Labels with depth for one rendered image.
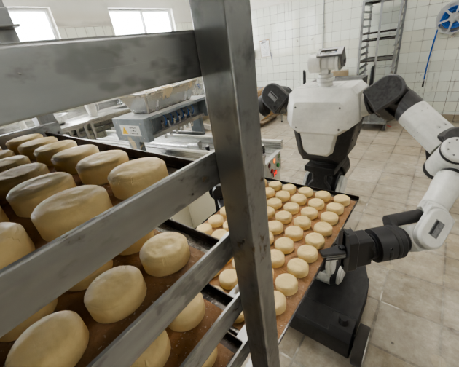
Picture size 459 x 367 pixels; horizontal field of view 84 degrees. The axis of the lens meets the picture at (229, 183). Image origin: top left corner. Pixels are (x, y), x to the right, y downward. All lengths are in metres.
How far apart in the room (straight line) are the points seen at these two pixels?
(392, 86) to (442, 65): 4.33
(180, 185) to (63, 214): 0.08
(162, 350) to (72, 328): 0.10
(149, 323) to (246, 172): 0.14
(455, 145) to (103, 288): 0.88
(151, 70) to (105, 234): 0.10
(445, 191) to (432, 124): 0.21
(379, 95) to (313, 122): 0.22
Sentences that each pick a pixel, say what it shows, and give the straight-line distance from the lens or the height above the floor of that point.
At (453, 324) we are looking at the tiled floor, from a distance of 2.03.
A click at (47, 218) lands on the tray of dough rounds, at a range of 0.20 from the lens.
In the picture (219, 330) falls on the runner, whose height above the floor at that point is 1.23.
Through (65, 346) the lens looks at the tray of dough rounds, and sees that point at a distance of 0.25.
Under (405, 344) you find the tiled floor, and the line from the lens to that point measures 1.85.
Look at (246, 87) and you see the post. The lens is 0.20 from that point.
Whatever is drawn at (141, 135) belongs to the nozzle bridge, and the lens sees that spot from 1.84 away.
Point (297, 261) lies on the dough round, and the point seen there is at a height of 1.02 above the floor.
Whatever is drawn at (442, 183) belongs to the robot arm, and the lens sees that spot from 0.90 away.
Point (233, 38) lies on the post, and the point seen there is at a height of 1.51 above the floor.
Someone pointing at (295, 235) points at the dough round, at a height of 1.02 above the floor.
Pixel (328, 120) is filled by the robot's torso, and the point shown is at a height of 1.22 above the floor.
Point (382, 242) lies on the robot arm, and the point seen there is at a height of 1.03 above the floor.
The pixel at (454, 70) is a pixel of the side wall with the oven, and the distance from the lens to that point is 5.35.
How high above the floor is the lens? 1.50
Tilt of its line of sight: 28 degrees down
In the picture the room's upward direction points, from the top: 9 degrees counter-clockwise
